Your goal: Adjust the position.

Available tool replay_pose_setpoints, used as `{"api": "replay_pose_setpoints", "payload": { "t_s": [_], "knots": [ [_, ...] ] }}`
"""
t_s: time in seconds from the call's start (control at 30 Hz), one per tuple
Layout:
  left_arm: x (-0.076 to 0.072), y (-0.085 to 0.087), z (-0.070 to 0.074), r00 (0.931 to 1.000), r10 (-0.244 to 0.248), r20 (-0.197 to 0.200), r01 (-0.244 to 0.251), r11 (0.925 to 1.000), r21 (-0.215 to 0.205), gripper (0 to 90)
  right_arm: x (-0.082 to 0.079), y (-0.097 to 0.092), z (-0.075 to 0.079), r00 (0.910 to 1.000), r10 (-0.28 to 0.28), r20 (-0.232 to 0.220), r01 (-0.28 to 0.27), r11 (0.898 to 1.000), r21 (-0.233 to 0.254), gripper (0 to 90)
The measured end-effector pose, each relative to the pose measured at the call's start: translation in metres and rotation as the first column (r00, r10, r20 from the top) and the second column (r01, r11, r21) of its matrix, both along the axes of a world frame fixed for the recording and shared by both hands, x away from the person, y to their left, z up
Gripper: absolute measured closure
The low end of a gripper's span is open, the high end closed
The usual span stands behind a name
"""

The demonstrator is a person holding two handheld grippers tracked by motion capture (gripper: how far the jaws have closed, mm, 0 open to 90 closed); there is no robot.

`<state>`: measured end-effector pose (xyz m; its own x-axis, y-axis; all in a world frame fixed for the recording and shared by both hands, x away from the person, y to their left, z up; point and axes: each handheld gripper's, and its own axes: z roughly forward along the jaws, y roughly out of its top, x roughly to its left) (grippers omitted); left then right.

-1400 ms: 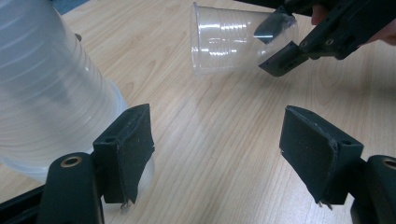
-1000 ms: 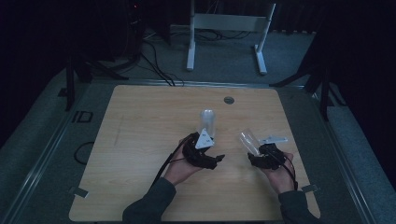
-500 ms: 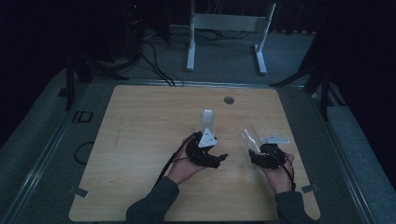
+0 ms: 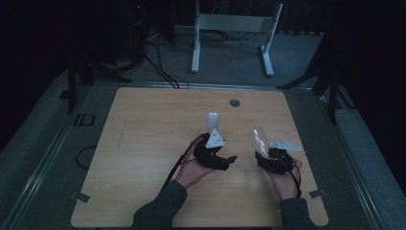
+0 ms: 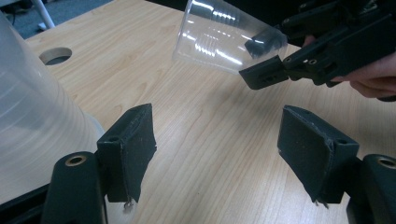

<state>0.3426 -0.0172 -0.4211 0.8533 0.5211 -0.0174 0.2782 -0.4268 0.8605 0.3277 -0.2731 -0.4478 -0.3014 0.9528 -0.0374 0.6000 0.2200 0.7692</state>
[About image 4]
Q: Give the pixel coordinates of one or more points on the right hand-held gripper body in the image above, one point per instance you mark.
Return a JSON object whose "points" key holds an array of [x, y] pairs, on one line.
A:
{"points": [[281, 159]]}

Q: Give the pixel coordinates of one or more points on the person's left hand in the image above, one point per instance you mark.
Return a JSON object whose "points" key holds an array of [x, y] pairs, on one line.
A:
{"points": [[193, 174]]}

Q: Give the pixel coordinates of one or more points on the grey tape strip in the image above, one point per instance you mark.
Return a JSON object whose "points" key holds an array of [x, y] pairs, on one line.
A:
{"points": [[318, 193], [81, 197]]}

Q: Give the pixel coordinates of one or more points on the white metal stand frame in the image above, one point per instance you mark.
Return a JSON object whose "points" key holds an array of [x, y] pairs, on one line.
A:
{"points": [[231, 24]]}

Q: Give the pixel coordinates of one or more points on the black tripod stand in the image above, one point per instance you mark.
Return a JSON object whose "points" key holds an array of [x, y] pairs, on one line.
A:
{"points": [[325, 80], [84, 68]]}

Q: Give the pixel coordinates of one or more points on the single clear plastic cup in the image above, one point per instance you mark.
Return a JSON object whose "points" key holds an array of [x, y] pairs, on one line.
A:
{"points": [[260, 140]]}

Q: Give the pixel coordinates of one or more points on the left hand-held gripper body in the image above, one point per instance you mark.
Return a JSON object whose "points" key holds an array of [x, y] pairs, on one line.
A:
{"points": [[210, 153]]}

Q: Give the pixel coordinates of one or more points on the grey round table grommet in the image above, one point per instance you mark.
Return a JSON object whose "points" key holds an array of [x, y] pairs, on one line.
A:
{"points": [[234, 103]]}

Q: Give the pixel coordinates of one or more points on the stack of clear plastic cups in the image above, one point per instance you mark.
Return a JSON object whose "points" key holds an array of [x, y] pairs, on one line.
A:
{"points": [[213, 121]]}

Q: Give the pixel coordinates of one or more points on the person's right hand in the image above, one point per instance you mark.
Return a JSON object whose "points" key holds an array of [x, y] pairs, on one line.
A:
{"points": [[287, 187]]}

